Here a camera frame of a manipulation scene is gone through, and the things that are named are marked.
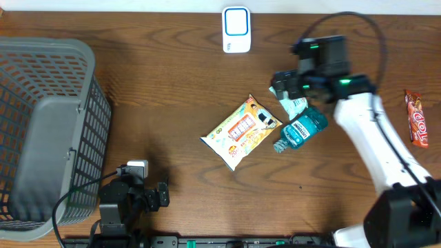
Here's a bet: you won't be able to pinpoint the teal wet wipes pack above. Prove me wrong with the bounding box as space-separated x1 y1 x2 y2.
279 91 309 121

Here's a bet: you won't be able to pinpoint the blue mouthwash bottle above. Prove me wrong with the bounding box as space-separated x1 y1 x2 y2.
274 107 328 153

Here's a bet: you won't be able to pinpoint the yellow snack bag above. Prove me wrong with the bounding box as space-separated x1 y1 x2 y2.
201 95 282 171

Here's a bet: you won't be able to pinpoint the brown Top chocolate bar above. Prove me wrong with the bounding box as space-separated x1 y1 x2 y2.
404 90 429 148

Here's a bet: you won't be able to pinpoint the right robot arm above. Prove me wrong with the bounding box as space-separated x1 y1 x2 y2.
271 36 440 247

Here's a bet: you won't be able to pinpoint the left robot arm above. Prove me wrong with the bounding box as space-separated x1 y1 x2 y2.
88 174 170 248

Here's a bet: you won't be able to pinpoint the white barcode scanner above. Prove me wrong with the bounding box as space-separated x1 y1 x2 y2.
222 6 252 54

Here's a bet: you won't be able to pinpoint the grey plastic shopping basket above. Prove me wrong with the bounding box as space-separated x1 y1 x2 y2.
1 37 112 242

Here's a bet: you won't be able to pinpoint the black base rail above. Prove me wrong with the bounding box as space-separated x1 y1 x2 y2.
63 235 336 248

